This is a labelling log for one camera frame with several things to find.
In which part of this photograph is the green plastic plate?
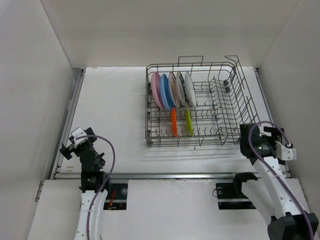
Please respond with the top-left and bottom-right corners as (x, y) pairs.
(185, 107), (194, 137)

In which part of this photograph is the white blue-line ceramic plate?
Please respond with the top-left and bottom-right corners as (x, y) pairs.
(185, 71), (197, 108)

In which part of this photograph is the orange plastic plate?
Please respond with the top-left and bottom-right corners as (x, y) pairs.
(171, 107), (178, 138)

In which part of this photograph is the pink plastic plate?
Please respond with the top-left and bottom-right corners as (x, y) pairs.
(151, 71), (165, 109)

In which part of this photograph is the teal rimmed ceramic plate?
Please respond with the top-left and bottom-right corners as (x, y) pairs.
(176, 71), (188, 107)

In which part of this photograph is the blue plastic plate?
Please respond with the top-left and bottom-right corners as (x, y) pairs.
(160, 74), (174, 112)

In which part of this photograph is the orange sunburst ceramic plate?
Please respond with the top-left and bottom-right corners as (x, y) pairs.
(169, 72), (181, 109)

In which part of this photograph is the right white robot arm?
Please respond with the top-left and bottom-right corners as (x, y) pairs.
(231, 120), (319, 240)

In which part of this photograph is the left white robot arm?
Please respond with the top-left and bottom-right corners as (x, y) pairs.
(59, 127), (112, 240)

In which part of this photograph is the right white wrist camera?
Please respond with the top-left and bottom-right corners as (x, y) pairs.
(275, 141), (297, 161)

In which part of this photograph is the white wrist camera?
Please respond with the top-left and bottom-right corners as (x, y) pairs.
(275, 141), (297, 161)
(67, 127), (88, 150)

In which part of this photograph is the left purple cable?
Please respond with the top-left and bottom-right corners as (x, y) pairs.
(74, 135), (116, 240)

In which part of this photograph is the aluminium front rail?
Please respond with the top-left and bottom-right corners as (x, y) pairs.
(53, 171), (292, 180)

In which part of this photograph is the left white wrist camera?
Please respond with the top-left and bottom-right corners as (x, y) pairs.
(67, 127), (88, 150)

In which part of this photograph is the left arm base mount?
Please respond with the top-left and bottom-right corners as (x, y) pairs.
(103, 182), (128, 211)

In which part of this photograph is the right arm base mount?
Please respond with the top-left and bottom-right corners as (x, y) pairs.
(212, 182), (256, 210)

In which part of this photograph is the grey wire dish rack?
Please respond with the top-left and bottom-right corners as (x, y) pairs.
(145, 55), (259, 148)

